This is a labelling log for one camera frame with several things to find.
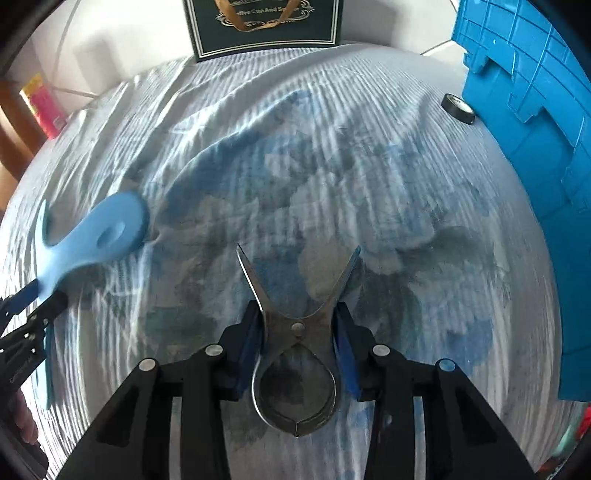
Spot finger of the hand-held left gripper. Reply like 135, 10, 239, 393
28, 293, 69, 333
0, 279, 43, 319

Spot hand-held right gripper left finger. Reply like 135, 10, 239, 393
71, 300, 264, 480

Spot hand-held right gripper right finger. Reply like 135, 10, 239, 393
332, 300, 534, 480

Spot metal tongs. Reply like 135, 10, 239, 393
236, 243, 362, 438

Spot blue hand mirror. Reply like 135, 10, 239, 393
34, 191, 151, 411

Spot blue plastic storage crate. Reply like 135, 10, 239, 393
450, 0, 591, 402

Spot person's left hand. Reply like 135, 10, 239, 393
10, 392, 40, 444

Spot pink and yellow canister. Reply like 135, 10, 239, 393
18, 76, 65, 139

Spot black tape roll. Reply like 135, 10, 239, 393
441, 93, 476, 125

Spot black gift box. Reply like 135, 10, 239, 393
182, 0, 345, 63

